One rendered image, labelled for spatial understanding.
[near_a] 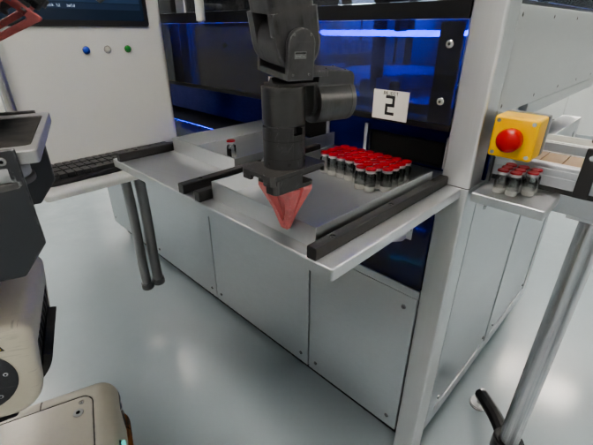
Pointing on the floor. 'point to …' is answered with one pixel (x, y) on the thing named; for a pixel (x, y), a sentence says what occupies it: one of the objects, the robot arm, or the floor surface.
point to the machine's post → (495, 26)
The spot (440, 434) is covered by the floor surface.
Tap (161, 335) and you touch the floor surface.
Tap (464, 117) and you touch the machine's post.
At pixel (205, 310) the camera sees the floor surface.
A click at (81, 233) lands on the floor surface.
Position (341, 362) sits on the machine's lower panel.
